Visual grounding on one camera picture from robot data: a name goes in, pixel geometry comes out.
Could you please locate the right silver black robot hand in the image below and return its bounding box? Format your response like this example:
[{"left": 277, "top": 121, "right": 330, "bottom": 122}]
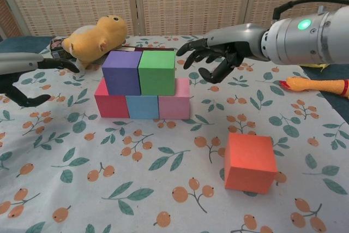
[{"left": 176, "top": 23, "right": 269, "bottom": 84}]

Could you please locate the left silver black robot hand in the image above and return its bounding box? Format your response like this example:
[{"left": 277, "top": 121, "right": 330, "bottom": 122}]
[{"left": 0, "top": 52, "right": 80, "bottom": 108}]

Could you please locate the green foam cube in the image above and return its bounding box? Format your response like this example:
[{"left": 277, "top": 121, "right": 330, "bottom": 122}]
[{"left": 137, "top": 50, "right": 176, "bottom": 96}]

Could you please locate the light pink foam cube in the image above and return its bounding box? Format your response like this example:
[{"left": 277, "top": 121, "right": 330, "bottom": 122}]
[{"left": 158, "top": 77, "right": 191, "bottom": 120}]

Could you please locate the hot pink foam cube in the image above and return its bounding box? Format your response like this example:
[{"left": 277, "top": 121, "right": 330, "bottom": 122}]
[{"left": 94, "top": 77, "right": 130, "bottom": 118}]

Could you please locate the purple foam cube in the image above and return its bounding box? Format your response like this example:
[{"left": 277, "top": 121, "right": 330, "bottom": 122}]
[{"left": 101, "top": 51, "right": 143, "bottom": 96}]

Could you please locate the light blue foam cube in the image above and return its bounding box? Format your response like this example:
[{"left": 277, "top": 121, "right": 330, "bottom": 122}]
[{"left": 125, "top": 94, "right": 160, "bottom": 120}]

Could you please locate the orange foam cube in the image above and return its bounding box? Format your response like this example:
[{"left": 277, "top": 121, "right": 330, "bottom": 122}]
[{"left": 224, "top": 132, "right": 278, "bottom": 195}]

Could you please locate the small black printed box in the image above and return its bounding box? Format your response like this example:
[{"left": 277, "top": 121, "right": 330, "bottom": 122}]
[{"left": 50, "top": 37, "right": 74, "bottom": 61}]

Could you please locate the bamboo folding screen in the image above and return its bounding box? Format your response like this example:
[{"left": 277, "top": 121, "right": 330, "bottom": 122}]
[{"left": 0, "top": 0, "right": 349, "bottom": 40}]

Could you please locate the yellow plush animal toy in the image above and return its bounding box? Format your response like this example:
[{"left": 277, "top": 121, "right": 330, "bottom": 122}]
[{"left": 62, "top": 15, "right": 128, "bottom": 69}]

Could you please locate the yellow marshmallow bag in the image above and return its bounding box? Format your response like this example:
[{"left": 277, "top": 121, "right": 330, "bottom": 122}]
[{"left": 301, "top": 63, "right": 330, "bottom": 73}]

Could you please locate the yellow rubber chicken toy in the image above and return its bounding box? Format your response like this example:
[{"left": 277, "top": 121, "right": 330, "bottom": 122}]
[{"left": 279, "top": 76, "right": 349, "bottom": 100}]

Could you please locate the long dark red box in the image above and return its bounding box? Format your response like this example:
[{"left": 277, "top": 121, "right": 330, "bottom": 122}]
[{"left": 121, "top": 46, "right": 176, "bottom": 53}]

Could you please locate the floral print tablecloth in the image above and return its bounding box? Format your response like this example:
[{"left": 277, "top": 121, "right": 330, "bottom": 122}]
[{"left": 0, "top": 35, "right": 349, "bottom": 233}]

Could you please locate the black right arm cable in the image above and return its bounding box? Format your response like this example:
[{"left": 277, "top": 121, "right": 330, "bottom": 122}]
[{"left": 272, "top": 0, "right": 349, "bottom": 22}]

